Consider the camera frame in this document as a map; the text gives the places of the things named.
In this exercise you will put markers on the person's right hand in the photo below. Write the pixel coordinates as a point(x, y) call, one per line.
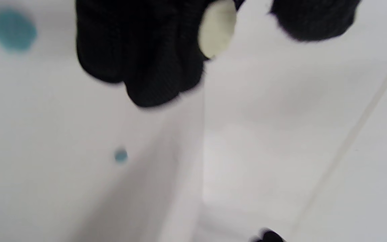
point(270, 237)

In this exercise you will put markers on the person's left hand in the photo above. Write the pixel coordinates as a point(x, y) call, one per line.
point(139, 43)

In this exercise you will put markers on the cream plasticine ball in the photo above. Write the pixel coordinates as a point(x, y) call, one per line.
point(217, 28)

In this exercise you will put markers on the blue plasticine ball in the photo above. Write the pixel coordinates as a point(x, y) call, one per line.
point(121, 155)
point(13, 30)

